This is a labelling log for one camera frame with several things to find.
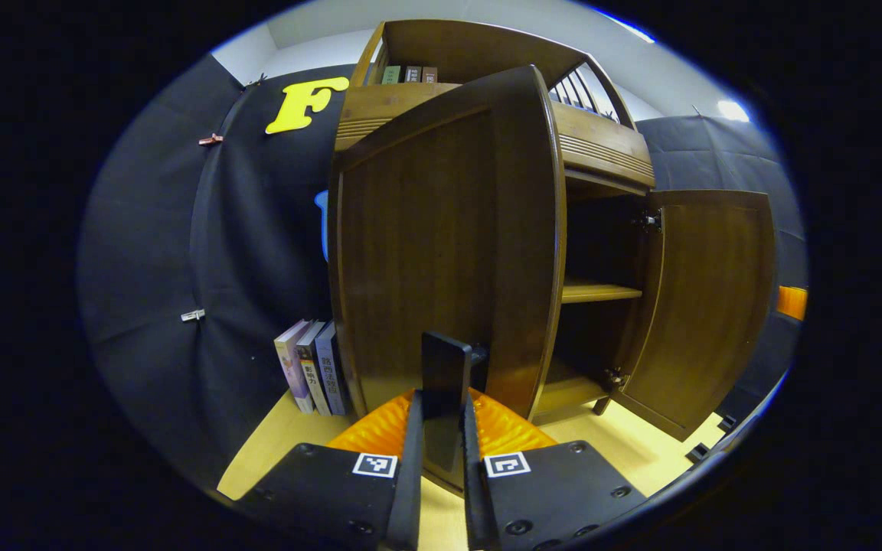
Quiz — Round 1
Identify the pale purple book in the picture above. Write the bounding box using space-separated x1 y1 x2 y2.
273 319 316 415

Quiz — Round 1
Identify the blue-grey book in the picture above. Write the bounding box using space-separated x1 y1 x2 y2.
314 321 351 417

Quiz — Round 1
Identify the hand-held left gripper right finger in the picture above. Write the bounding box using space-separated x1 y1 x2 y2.
460 386 647 551

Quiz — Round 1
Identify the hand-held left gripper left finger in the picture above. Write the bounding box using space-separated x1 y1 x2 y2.
236 388 425 551

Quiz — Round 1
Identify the wooden double-door shoe cabinet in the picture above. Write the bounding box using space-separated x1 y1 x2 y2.
326 19 777 491

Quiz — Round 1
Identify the grey book with yellow band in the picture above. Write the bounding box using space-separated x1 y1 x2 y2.
295 321 332 417

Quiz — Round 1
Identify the black backdrop cloth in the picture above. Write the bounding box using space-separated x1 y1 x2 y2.
77 54 809 491

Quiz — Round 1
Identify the long ceiling light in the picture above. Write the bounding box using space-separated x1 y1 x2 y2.
594 6 656 44

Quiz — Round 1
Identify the black door handle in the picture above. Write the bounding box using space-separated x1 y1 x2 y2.
420 331 488 471

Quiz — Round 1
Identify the wooden cabinet shelf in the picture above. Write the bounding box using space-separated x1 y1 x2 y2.
561 279 643 305

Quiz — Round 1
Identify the wooden shoe cabinet door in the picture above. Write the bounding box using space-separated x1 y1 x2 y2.
611 189 777 442
328 65 567 491

